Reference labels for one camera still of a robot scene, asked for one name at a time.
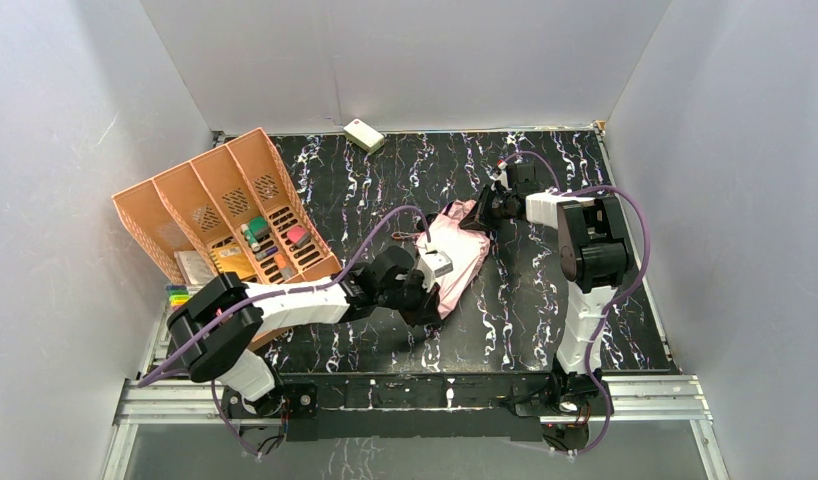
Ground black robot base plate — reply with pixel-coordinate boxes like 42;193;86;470
220;370;616;444

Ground white small box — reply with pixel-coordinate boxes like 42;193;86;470
343;119;385;153

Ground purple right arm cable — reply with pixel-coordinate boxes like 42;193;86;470
498;150;652;457

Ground orange plastic desk organizer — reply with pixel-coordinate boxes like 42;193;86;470
111;127;344;352

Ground colourful marker set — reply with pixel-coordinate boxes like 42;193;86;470
165;284;192;310

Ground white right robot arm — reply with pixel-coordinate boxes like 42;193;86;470
460;160;634;379

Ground pink eraser block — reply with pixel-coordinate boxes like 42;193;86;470
285;225;312;249

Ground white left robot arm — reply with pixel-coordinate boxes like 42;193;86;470
167;246;453;403

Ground aluminium frame rail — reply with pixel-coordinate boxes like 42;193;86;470
103;282;728;479

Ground black and pink folding umbrella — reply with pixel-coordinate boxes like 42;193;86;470
427;200;490;320

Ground yellow notebook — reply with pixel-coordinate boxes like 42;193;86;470
209;241;257;281

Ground white paper pad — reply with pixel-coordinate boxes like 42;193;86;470
174;250;216;285

